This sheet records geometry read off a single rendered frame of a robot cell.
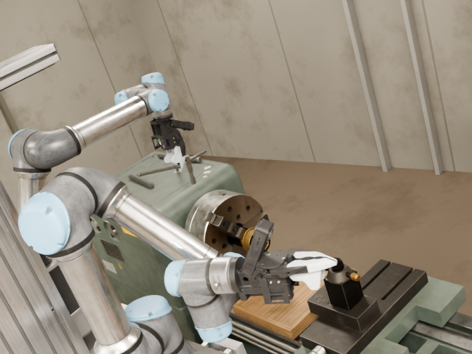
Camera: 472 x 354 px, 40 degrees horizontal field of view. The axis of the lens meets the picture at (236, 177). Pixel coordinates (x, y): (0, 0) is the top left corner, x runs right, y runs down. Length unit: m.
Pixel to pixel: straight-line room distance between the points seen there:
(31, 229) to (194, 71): 4.53
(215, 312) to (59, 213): 0.38
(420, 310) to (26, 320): 1.18
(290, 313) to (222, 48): 3.50
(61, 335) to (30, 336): 0.09
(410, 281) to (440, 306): 0.12
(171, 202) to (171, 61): 3.60
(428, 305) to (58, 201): 1.23
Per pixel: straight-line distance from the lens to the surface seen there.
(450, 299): 2.15
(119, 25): 5.98
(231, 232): 2.36
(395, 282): 2.19
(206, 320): 1.40
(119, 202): 1.49
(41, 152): 2.02
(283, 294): 1.28
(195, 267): 1.34
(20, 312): 1.65
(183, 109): 6.17
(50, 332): 1.71
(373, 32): 4.60
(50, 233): 1.39
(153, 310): 1.65
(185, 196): 2.51
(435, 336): 2.14
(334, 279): 1.98
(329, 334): 2.05
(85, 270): 1.46
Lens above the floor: 2.26
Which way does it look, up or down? 24 degrees down
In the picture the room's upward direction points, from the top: 19 degrees counter-clockwise
